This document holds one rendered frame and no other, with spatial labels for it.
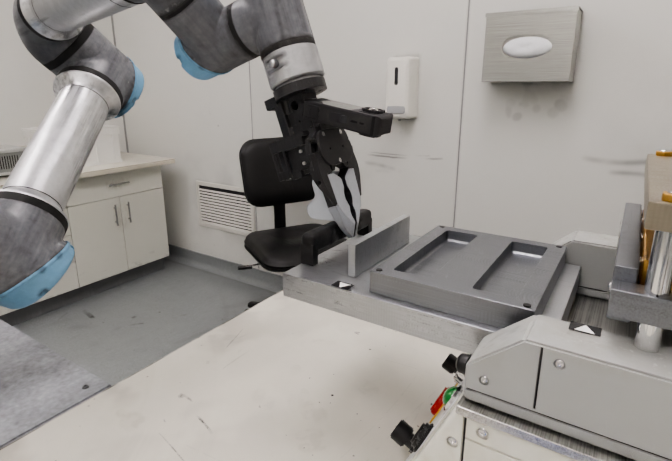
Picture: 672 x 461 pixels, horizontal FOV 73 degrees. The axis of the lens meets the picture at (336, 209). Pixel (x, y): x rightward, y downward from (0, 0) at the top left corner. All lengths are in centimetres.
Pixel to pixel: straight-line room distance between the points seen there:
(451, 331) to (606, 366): 14
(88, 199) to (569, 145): 239
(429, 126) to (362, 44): 50
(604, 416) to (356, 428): 35
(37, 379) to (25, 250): 23
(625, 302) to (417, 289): 18
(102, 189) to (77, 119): 201
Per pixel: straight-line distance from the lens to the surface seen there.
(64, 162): 84
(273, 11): 62
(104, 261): 298
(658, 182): 45
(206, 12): 65
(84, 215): 287
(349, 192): 61
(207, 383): 76
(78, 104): 91
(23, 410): 82
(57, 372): 88
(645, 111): 194
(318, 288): 52
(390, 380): 75
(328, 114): 58
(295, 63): 60
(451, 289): 46
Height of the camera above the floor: 118
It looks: 15 degrees down
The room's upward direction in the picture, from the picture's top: straight up
